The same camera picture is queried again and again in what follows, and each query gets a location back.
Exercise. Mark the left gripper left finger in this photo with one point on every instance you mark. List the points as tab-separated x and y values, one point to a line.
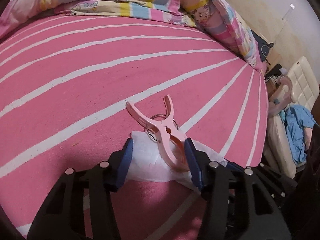
119	164

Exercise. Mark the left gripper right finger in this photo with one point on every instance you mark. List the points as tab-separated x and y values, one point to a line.
197	162

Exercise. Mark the white tissue sheet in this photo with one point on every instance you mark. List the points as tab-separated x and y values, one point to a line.
147	164

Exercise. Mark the pink plastic clothes peg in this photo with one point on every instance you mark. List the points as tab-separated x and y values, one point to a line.
169	138

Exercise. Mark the blue garment on chair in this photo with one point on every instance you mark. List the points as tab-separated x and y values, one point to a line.
298	122

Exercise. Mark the pink striped bed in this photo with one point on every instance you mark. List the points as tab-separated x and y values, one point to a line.
65	81

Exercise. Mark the cream leather office chair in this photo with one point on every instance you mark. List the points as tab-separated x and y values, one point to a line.
298	87

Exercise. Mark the colourful striped cartoon quilt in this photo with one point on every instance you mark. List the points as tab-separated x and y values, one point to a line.
215	17

